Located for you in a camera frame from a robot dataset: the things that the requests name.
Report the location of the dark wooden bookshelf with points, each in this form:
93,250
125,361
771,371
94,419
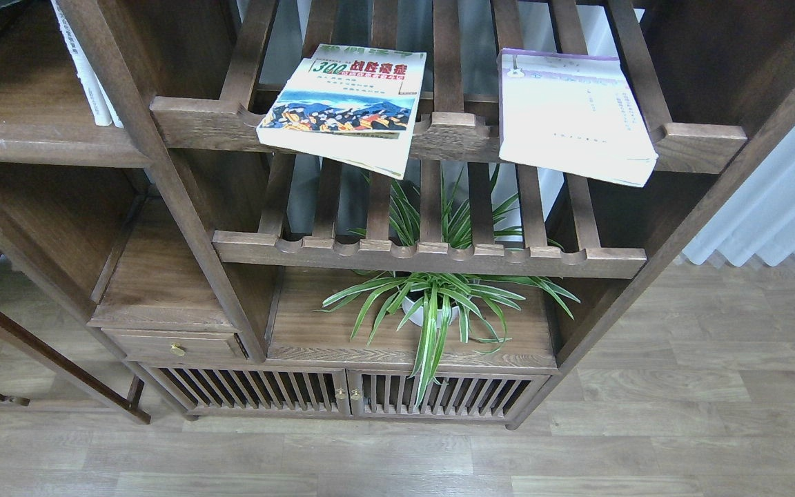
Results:
174,228

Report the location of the white plant pot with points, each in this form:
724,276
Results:
412,306

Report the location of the green spider plant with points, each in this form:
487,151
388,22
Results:
466,290

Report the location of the colourful cover paperback book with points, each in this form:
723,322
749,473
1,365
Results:
352,104

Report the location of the white purple-edged book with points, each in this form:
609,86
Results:
572,113

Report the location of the brass drawer knob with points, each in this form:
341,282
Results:
177,350

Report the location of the white upright book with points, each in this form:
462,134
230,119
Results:
103,111

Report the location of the white curtain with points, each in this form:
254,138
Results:
758,220

